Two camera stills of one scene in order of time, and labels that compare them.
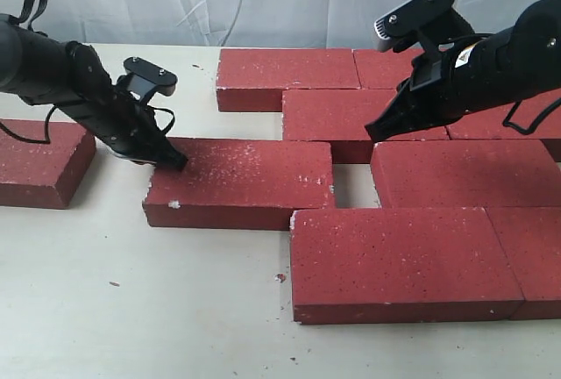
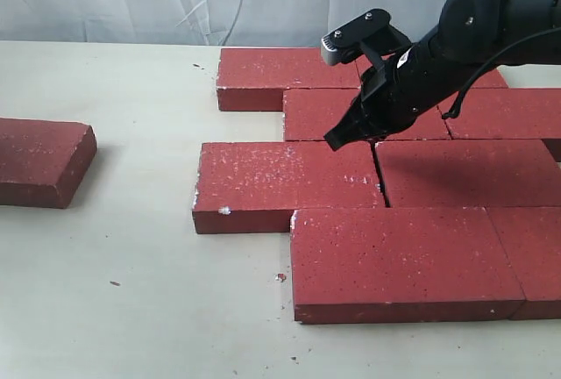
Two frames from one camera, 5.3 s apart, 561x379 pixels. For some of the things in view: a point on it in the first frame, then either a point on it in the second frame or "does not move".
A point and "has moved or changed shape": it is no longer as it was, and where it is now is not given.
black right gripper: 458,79 -> 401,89
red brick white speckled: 240,183 has moved or changed shape
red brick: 254,80 does not move
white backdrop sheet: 265,2 does not move
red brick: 43,175 does not move
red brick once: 339,115 does not move
